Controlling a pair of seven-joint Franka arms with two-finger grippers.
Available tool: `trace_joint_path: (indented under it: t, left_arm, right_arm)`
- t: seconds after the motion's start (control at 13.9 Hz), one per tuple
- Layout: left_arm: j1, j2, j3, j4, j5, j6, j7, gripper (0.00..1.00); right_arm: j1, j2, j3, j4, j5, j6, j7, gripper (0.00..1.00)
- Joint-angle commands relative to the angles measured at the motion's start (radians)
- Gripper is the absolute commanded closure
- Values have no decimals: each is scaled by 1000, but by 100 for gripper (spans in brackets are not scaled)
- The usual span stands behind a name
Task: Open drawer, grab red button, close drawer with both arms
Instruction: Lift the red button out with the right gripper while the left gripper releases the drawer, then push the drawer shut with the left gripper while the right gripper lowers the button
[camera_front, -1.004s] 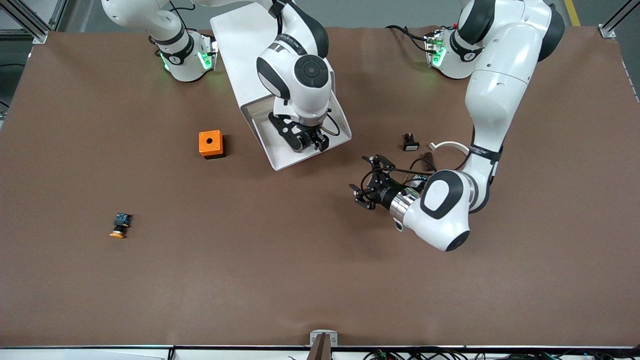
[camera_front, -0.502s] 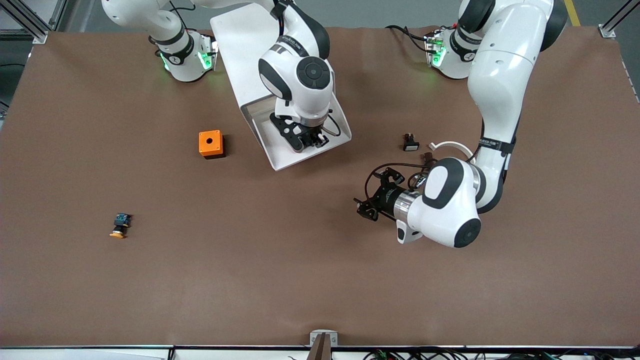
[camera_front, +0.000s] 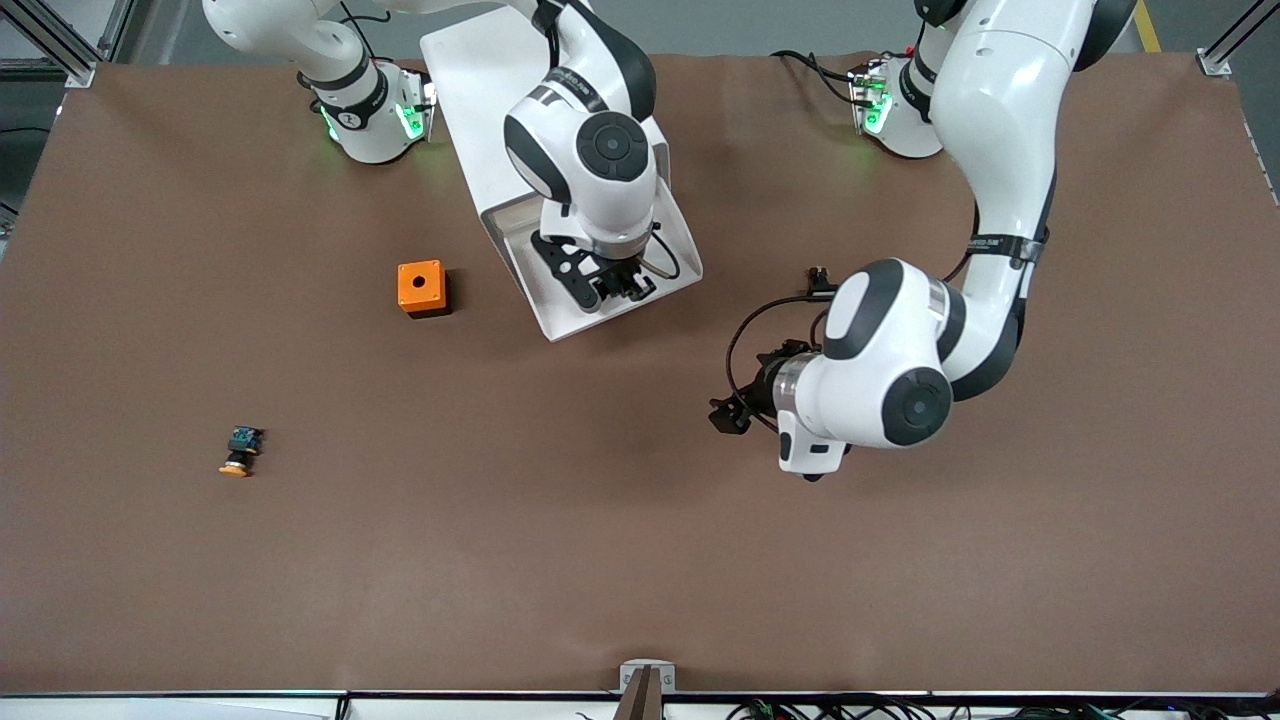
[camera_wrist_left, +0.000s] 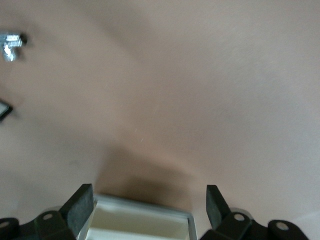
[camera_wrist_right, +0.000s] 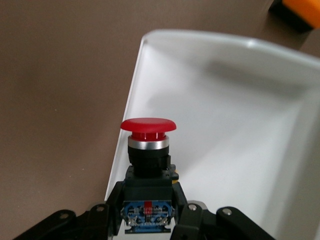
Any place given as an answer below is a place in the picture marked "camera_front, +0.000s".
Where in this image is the arm base connector panel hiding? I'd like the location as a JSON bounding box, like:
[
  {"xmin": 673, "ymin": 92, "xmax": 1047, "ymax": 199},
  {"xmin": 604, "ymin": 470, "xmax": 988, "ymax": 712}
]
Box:
[
  {"xmin": 398, "ymin": 65, "xmax": 438, "ymax": 141},
  {"xmin": 849, "ymin": 60, "xmax": 893, "ymax": 136}
]

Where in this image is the white drawer cabinet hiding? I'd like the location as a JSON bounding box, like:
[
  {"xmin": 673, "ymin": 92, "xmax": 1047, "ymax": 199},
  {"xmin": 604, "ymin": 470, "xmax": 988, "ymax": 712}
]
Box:
[{"xmin": 419, "ymin": 5, "xmax": 669, "ymax": 236}]

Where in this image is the yellow mushroom push button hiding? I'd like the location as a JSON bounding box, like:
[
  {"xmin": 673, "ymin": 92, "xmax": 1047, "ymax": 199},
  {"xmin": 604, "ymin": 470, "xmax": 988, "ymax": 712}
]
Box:
[{"xmin": 218, "ymin": 426, "xmax": 266, "ymax": 479}]

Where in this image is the orange box with hole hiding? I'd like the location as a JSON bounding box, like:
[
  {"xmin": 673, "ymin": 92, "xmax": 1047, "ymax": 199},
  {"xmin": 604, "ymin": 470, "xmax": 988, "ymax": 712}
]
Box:
[{"xmin": 397, "ymin": 260, "xmax": 452, "ymax": 320}]

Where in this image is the brown table mat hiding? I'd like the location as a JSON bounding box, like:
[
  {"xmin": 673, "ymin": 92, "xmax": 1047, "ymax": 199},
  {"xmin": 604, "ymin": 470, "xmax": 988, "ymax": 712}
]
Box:
[{"xmin": 0, "ymin": 50, "xmax": 1280, "ymax": 696}]

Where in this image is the black arm base cable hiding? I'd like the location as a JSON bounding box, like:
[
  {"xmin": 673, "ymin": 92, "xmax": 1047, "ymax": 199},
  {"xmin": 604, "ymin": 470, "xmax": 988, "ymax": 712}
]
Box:
[{"xmin": 770, "ymin": 48, "xmax": 863, "ymax": 104}]

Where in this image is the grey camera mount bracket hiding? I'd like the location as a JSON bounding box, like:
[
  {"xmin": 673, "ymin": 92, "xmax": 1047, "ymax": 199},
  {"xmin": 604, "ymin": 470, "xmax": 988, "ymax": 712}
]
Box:
[{"xmin": 615, "ymin": 660, "xmax": 677, "ymax": 720}]

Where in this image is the black cable bundle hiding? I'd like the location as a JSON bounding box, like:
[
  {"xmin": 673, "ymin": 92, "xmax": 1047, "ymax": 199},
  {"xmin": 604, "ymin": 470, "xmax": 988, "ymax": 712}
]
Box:
[{"xmin": 725, "ymin": 695, "xmax": 1280, "ymax": 720}]

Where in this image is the aluminium frame profile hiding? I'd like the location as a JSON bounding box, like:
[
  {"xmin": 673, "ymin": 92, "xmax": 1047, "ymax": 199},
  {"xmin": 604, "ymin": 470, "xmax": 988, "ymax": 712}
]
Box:
[
  {"xmin": 0, "ymin": 0, "xmax": 101, "ymax": 89},
  {"xmin": 1195, "ymin": 0, "xmax": 1280, "ymax": 78}
]

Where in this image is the white table edge rail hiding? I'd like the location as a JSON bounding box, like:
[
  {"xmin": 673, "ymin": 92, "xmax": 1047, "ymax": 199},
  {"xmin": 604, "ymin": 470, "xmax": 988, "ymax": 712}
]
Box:
[{"xmin": 0, "ymin": 688, "xmax": 1280, "ymax": 720}]

